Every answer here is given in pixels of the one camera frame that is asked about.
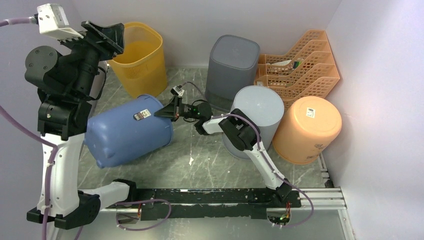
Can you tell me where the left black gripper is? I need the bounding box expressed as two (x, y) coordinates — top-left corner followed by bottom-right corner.
(58, 19), (127, 98)

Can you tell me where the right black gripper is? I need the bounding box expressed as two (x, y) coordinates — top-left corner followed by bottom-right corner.
(154, 96), (199, 123)

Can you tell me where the yellow plastic bin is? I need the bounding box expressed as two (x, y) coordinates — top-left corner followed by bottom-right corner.
(107, 22), (168, 98)

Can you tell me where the blue plastic bin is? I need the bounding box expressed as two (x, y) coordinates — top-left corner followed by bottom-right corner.
(84, 94), (174, 169)

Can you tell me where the grey mesh waste basket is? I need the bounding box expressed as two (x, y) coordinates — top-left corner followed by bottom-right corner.
(205, 34), (260, 112)

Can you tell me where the grey smooth plastic bin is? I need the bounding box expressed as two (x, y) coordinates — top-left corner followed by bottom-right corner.
(230, 85), (285, 150)

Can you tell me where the orange plastic bin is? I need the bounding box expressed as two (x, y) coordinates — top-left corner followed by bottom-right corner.
(272, 96), (342, 165)

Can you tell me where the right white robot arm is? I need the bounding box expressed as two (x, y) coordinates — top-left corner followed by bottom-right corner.
(154, 96), (293, 207)

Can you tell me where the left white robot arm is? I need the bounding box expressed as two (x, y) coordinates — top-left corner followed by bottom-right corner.
(24, 21), (139, 230)

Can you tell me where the orange plastic file rack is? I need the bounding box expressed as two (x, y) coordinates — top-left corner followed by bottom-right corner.
(254, 29), (341, 110)

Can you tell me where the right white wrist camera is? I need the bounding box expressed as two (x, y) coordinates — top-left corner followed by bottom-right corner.
(171, 85), (185, 98)

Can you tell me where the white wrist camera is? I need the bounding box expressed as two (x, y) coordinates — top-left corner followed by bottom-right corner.
(171, 85), (185, 98)
(36, 3), (84, 41)

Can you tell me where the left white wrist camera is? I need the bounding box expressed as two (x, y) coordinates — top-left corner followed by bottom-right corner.
(36, 3), (84, 41)

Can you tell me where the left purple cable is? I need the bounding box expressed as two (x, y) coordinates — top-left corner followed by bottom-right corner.
(0, 16), (172, 240)

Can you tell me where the purple cable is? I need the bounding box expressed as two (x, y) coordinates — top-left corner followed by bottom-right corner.
(0, 16), (172, 240)
(180, 81), (315, 230)

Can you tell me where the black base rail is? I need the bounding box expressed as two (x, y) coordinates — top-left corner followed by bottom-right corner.
(133, 188), (302, 221)

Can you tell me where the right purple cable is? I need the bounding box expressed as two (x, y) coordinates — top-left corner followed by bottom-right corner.
(180, 81), (315, 230)

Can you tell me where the aluminium frame rail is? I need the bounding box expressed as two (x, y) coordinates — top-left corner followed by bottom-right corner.
(79, 188), (347, 213)

